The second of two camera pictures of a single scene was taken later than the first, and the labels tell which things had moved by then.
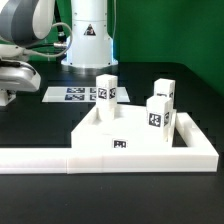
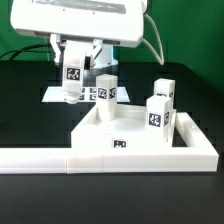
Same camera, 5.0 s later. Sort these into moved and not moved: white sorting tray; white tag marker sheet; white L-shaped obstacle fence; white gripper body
Moved: white gripper body
Not moved: white L-shaped obstacle fence; white tag marker sheet; white sorting tray
